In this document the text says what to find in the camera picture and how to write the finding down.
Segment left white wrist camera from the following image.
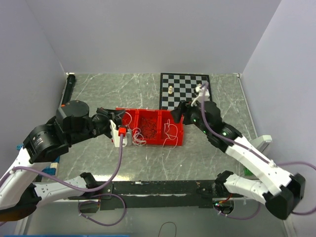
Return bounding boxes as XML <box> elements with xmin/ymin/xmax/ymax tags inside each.
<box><xmin>110</xmin><ymin>120</ymin><xmax>132</xmax><ymax>148</ymax></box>

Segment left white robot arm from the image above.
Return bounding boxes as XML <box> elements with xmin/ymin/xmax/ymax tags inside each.
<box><xmin>0</xmin><ymin>100</ymin><xmax>127</xmax><ymax>224</ymax></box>

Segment green small block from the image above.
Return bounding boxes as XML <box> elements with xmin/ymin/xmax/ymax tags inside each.
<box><xmin>244</xmin><ymin>167</ymin><xmax>253</xmax><ymax>176</ymax></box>

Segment black grey chessboard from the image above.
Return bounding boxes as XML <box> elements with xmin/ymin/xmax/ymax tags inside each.
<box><xmin>159</xmin><ymin>73</ymin><xmax>212</xmax><ymax>111</ymax></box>

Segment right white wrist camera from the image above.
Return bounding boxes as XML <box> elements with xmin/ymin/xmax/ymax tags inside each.
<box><xmin>191</xmin><ymin>84</ymin><xmax>210</xmax><ymax>107</ymax></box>

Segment blue stacked toy blocks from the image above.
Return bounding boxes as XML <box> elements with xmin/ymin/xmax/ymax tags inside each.
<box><xmin>42</xmin><ymin>162</ymin><xmax>59</xmax><ymax>176</ymax></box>

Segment red three-compartment plastic tray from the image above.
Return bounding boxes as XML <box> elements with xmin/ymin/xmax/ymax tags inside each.
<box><xmin>122</xmin><ymin>108</ymin><xmax>184</xmax><ymax>148</ymax></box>

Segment white thin cable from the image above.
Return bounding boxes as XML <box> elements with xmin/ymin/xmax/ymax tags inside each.
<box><xmin>122</xmin><ymin>111</ymin><xmax>179</xmax><ymax>150</ymax></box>

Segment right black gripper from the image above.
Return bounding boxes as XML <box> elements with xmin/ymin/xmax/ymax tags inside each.
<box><xmin>169</xmin><ymin>99</ymin><xmax>211</xmax><ymax>135</ymax></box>

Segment cream chess piece left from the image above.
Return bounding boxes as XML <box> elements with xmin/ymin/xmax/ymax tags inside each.
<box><xmin>168</xmin><ymin>86</ymin><xmax>173</xmax><ymax>94</ymax></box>

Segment black marker orange cap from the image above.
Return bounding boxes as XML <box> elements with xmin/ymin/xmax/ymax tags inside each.
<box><xmin>61</xmin><ymin>74</ymin><xmax>76</xmax><ymax>105</ymax></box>

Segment blue brown toy block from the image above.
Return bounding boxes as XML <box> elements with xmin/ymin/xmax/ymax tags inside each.
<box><xmin>16</xmin><ymin>144</ymin><xmax>23</xmax><ymax>151</ymax></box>

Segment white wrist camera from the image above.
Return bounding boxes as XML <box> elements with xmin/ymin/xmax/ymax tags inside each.
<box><xmin>110</xmin><ymin>120</ymin><xmax>132</xmax><ymax>148</ymax></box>
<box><xmin>191</xmin><ymin>84</ymin><xmax>210</xmax><ymax>107</ymax></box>

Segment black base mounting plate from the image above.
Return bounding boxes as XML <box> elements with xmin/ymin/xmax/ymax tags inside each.
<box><xmin>69</xmin><ymin>180</ymin><xmax>230</xmax><ymax>208</ymax></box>

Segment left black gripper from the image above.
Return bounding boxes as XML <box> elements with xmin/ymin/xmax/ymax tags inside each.
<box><xmin>68</xmin><ymin>107</ymin><xmax>126</xmax><ymax>145</ymax></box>

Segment aluminium frame rail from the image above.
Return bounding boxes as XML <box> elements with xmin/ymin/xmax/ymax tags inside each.
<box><xmin>14</xmin><ymin>200</ymin><xmax>77</xmax><ymax>235</ymax></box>

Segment white grey wedge object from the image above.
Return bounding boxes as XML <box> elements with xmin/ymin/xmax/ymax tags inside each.
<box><xmin>250</xmin><ymin>135</ymin><xmax>273</xmax><ymax>152</ymax></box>

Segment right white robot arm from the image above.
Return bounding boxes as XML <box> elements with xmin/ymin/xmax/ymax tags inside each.
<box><xmin>171</xmin><ymin>101</ymin><xmax>306</xmax><ymax>220</ymax></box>

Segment black thin cable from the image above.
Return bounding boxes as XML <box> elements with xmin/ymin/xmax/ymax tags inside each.
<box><xmin>138</xmin><ymin>118</ymin><xmax>158</xmax><ymax>139</ymax></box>

